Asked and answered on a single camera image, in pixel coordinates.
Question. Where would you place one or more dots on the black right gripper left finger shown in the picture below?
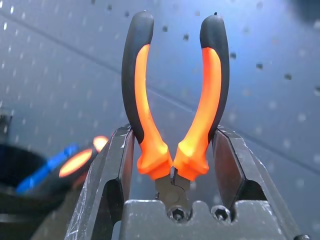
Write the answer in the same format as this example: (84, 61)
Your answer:
(100, 175)

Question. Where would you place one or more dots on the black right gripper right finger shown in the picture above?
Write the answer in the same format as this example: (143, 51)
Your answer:
(250, 175)

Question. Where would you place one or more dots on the orange black needle-nose pliers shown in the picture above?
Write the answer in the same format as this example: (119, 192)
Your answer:
(147, 112)

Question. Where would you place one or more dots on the black plastic cup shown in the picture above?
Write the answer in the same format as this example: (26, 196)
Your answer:
(15, 165)

